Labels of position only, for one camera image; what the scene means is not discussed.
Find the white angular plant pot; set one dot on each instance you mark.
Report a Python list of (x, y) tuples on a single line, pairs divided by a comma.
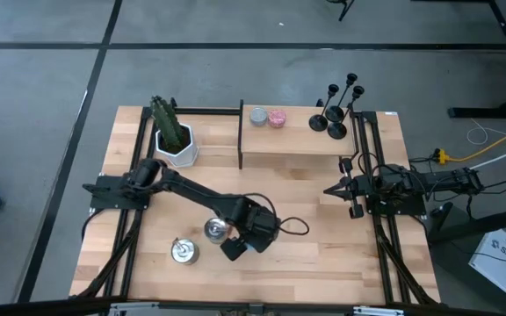
[(189, 155)]

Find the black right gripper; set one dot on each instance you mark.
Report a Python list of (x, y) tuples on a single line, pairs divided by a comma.
[(360, 186)]

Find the silver candle tin with tag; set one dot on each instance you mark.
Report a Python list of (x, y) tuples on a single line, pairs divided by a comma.
[(214, 229), (185, 252)]

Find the black stand leg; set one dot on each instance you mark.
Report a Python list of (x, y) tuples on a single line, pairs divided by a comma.
[(490, 112)]

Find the black chair leg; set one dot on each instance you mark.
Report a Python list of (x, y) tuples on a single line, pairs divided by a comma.
[(345, 9)]

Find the white printed paper sheet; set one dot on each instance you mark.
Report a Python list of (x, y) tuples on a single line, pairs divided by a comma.
[(496, 259)]

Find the silver metal bracket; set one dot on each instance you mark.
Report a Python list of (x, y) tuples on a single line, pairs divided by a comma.
[(134, 308), (378, 311)]

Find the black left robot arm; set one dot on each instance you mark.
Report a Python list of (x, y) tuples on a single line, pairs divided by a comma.
[(191, 191)]

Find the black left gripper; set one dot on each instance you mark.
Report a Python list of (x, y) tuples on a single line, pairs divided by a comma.
[(257, 224)]

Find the grey patterned round tin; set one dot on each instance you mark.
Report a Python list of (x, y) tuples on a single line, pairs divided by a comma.
[(258, 117)]

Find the wooden shelf with black legs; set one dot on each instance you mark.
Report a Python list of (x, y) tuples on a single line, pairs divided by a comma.
[(288, 140)]

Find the black candlestick holder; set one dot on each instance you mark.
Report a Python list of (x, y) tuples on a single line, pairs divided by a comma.
[(318, 123), (334, 113), (337, 131)]

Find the green cactus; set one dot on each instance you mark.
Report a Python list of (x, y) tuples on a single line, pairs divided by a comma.
[(167, 123)]

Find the pink patterned round tin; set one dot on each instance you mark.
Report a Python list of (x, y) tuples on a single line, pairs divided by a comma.
[(277, 118)]

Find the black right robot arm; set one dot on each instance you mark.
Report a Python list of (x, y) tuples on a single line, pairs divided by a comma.
[(446, 182)]

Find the black aluminium table frame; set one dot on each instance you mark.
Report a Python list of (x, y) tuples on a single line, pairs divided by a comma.
[(209, 111)]

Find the black stand base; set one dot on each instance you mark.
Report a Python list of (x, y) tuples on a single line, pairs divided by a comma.
[(477, 226)]

